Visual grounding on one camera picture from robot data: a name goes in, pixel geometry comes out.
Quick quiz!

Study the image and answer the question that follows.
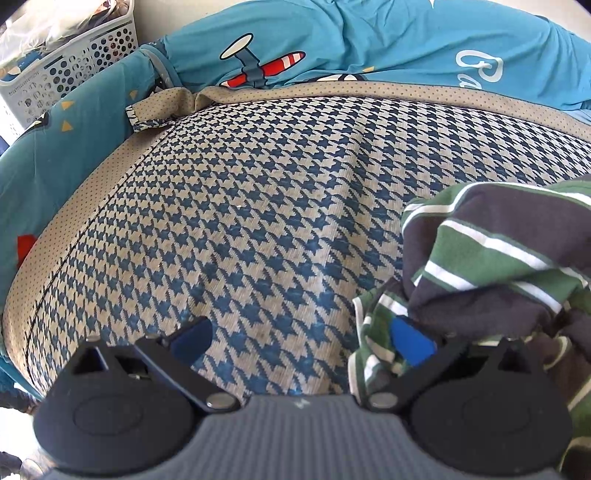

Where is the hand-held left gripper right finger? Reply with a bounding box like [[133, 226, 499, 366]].
[[368, 316, 546, 414]]

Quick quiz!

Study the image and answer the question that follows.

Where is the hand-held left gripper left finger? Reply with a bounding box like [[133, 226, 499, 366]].
[[69, 316, 241, 414]]

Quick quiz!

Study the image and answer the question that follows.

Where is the green grey striped t-shirt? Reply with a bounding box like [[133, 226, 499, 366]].
[[351, 174, 591, 464]]

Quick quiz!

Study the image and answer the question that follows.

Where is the blue beige houndstooth mat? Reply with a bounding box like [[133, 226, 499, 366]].
[[2, 83, 591, 409]]

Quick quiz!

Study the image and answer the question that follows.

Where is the teal triangle-print bed guard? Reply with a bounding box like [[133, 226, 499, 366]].
[[0, 39, 185, 352]]

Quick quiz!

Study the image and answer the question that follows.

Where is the white perforated plastic basket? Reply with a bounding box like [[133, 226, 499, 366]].
[[0, 0, 139, 132]]

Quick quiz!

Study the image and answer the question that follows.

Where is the clear plastic bag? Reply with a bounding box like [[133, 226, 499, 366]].
[[0, 7, 109, 68]]

